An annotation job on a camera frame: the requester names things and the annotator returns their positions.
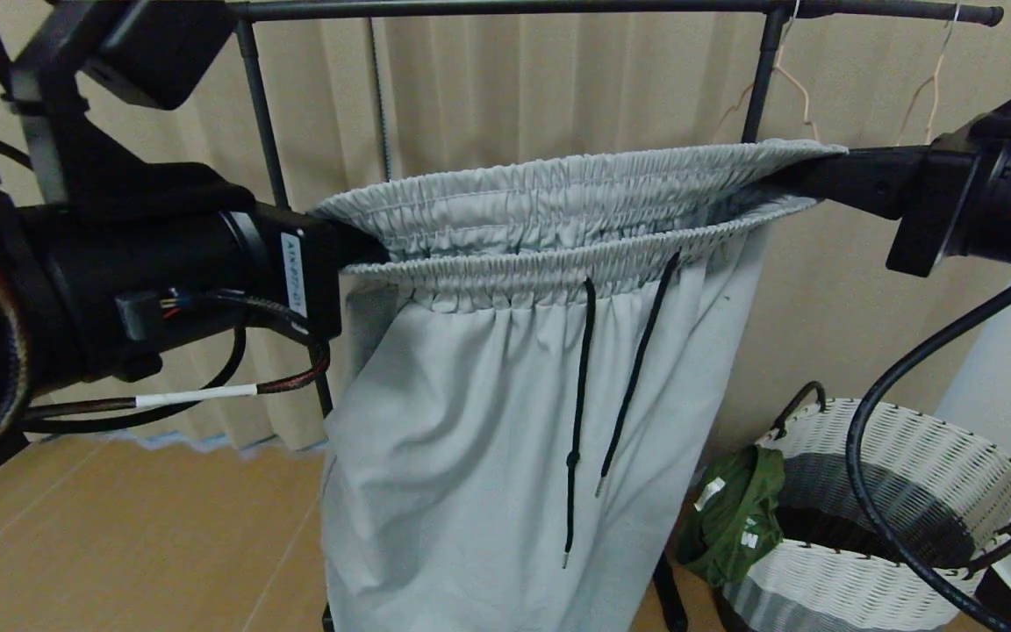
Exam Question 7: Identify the black clothes rack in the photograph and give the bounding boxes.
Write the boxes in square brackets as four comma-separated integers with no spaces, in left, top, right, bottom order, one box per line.
[226,0,1005,632]

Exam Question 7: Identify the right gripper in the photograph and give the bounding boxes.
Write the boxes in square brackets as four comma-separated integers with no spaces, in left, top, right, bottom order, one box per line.
[886,130,1011,279]

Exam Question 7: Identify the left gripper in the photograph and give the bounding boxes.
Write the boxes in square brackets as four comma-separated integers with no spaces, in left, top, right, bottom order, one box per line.
[27,189,346,392]

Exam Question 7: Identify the green garment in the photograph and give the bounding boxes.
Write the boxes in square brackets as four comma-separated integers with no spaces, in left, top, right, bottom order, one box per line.
[674,444,788,589]

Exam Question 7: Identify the pink clothes hanger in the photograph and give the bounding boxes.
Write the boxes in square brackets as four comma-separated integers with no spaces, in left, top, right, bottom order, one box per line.
[896,7,957,147]
[713,16,822,147]

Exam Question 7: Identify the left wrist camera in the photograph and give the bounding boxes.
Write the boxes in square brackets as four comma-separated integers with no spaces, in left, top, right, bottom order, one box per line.
[4,0,252,222]

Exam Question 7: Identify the beige curtain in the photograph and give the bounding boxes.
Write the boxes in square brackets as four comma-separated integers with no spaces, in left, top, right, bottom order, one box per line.
[0,0,1011,454]

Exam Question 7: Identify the pale grey shorts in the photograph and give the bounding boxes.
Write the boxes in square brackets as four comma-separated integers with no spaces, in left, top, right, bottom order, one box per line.
[307,138,850,632]

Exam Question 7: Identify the white laundry basket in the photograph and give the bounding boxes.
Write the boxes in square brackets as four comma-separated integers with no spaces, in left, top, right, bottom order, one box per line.
[716,381,1011,632]

